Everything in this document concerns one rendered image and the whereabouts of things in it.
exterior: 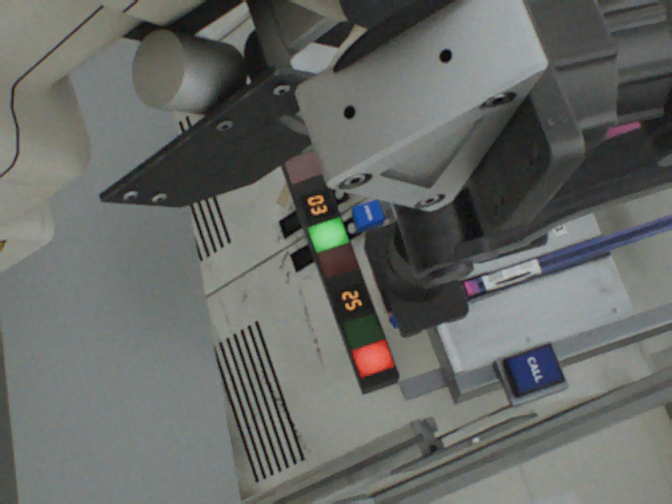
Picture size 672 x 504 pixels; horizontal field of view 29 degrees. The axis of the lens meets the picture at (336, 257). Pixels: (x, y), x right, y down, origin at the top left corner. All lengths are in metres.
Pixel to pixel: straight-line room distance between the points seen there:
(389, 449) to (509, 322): 0.19
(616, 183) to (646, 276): 1.07
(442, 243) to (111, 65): 0.49
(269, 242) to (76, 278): 0.74
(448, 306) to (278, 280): 0.75
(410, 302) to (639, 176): 0.27
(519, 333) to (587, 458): 1.62
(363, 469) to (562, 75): 0.90
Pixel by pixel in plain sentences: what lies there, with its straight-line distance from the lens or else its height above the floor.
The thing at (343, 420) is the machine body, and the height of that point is 0.32.
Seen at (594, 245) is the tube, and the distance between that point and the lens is 1.38.
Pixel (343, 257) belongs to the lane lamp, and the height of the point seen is 0.66.
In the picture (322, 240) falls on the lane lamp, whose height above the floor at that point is 0.65.
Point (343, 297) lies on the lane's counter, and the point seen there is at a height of 0.65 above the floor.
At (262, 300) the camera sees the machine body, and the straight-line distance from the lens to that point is 1.90.
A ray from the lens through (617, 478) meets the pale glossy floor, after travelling 3.04.
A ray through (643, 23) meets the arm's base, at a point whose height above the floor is 1.24.
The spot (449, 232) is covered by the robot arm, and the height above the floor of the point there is 0.94.
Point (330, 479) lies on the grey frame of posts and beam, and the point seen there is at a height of 0.50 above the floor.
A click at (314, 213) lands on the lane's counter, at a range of 1.38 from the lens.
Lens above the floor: 1.43
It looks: 35 degrees down
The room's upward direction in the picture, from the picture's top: 59 degrees clockwise
